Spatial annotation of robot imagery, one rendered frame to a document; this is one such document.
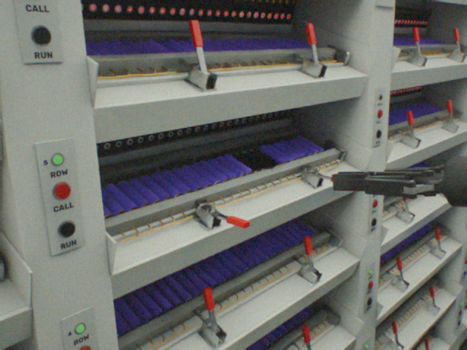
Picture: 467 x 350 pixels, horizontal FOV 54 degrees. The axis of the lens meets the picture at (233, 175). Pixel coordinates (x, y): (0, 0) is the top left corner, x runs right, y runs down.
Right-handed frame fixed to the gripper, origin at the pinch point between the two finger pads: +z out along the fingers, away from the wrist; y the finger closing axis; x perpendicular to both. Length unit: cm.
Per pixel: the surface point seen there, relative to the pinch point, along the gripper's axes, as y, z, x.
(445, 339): 86, 22, -78
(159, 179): -28.2, 17.2, 6.4
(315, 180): -1.0, 7.3, 0.3
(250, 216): -19.4, 7.2, -1.5
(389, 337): 45, 22, -57
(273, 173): -8.7, 10.6, 3.2
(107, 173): -35.0, 20.4, 9.0
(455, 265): 86, 17, -49
